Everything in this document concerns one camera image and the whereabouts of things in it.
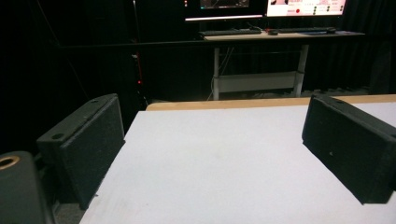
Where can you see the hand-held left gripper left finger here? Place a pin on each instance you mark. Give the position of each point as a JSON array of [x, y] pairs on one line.
[[87, 149]]

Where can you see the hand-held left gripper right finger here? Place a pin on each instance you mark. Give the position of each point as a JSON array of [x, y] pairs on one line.
[[348, 146]]

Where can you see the black metal stand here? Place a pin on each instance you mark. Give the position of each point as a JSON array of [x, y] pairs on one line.
[[137, 53]]

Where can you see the dark blue mouse pad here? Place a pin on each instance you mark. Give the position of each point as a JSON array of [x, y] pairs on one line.
[[320, 32]]

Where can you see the black computer mouse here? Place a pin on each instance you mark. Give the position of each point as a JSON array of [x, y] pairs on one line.
[[331, 30], [273, 32]]

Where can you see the wooden desk with white legs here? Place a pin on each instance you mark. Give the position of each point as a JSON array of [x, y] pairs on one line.
[[261, 59]]

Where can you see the black keyboard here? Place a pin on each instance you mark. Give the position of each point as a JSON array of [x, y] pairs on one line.
[[229, 32], [303, 30]]

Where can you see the white table cover sheet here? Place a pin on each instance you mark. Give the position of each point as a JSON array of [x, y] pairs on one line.
[[224, 168]]

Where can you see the bright computer monitor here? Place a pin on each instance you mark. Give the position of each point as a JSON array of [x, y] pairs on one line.
[[306, 6]]

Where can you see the dark computer monitor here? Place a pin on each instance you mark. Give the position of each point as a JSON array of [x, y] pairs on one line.
[[224, 9]]

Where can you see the black horizontal rail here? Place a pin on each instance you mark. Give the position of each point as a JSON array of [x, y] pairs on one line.
[[130, 46]]

